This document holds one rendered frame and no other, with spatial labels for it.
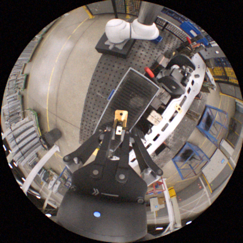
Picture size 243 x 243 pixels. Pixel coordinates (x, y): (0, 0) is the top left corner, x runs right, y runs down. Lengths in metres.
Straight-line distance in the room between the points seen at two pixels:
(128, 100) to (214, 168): 8.28
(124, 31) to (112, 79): 0.47
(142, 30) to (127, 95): 0.49
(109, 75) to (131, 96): 0.55
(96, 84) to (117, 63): 0.30
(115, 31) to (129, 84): 0.45
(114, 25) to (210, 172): 8.68
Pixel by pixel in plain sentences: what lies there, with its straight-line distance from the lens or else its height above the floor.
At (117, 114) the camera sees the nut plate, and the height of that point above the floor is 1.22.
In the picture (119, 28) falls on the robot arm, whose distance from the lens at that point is 0.61.
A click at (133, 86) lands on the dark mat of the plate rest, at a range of 0.28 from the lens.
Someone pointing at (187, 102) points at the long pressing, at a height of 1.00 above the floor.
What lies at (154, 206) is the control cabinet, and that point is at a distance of 10.52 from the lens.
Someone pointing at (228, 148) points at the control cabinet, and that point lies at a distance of 8.28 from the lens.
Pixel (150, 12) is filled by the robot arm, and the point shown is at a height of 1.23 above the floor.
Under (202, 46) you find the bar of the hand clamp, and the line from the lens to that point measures 0.66.
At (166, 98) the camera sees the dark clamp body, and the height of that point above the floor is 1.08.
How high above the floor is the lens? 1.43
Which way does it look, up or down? 69 degrees down
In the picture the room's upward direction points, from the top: 172 degrees counter-clockwise
